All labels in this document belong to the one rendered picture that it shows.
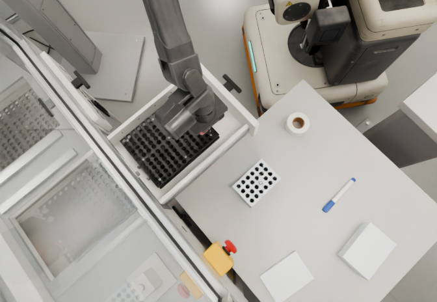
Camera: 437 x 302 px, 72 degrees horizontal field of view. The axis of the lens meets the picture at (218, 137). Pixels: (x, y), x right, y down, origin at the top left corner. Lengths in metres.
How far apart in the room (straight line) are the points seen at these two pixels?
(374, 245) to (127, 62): 1.65
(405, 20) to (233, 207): 0.85
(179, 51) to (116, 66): 1.48
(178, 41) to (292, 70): 1.12
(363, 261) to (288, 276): 0.21
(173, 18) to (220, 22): 1.55
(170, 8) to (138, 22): 1.64
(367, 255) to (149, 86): 1.49
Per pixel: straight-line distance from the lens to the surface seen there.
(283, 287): 0.96
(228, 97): 0.85
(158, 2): 0.56
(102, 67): 2.06
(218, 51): 1.99
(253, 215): 0.95
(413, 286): 1.96
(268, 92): 1.57
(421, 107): 1.18
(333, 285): 1.01
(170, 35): 0.57
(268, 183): 0.96
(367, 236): 0.97
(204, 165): 0.83
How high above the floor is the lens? 1.71
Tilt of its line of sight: 75 degrees down
